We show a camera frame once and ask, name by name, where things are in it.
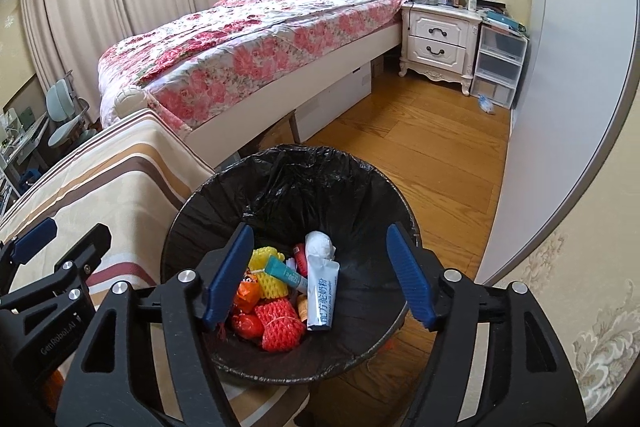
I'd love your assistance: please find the orange foam fruit net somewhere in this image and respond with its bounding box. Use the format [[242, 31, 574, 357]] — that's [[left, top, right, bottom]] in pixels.
[[255, 298, 306, 353]]

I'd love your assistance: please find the yellow foam fruit net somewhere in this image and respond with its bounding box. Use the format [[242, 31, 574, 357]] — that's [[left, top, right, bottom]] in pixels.
[[246, 246, 292, 301]]

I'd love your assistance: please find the teal white tube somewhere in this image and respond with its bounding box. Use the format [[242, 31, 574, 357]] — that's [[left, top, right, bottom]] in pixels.
[[264, 257, 308, 293]]

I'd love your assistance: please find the orange paper roll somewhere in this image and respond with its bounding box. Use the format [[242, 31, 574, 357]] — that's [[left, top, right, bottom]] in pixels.
[[297, 295, 308, 323]]

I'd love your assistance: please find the red plastic bag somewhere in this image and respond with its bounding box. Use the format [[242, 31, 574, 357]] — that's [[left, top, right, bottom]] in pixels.
[[231, 313, 264, 340]]

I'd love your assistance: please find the orange foil wrapper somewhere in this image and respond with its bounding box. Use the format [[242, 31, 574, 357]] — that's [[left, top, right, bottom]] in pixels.
[[232, 272, 262, 314]]

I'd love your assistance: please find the white tissue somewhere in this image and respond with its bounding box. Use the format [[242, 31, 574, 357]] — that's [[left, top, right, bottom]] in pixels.
[[305, 231, 336, 260]]

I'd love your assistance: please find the red cylindrical can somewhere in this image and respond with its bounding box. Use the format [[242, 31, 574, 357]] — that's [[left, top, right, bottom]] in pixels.
[[293, 243, 308, 277]]

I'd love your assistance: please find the black lined trash bin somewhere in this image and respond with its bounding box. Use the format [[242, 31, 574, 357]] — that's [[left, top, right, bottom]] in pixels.
[[160, 145, 421, 385]]

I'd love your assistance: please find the study desk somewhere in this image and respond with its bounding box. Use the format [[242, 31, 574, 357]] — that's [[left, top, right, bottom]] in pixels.
[[1, 114, 50, 192]]

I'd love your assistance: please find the striped bed sheet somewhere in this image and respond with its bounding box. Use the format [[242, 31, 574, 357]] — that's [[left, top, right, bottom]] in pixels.
[[1, 113, 308, 426]]

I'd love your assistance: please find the grey desk chair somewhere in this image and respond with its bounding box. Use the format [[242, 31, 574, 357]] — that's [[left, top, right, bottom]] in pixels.
[[46, 72, 98, 148]]

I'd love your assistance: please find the white round bedpost knob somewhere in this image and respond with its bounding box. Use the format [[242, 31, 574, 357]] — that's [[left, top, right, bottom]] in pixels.
[[114, 86, 149, 119]]

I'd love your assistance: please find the floral quilt bed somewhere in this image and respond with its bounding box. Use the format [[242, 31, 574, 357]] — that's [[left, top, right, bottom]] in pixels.
[[98, 0, 404, 167]]

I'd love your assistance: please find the white underbed box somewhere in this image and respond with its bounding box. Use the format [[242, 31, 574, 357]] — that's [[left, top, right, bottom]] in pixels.
[[294, 63, 371, 142]]

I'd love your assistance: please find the plastic drawer unit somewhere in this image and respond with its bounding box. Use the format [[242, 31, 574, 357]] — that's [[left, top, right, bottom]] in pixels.
[[471, 23, 528, 109]]

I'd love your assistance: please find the white nightstand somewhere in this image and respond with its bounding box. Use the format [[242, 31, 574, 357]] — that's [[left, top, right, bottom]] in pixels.
[[399, 0, 482, 95]]

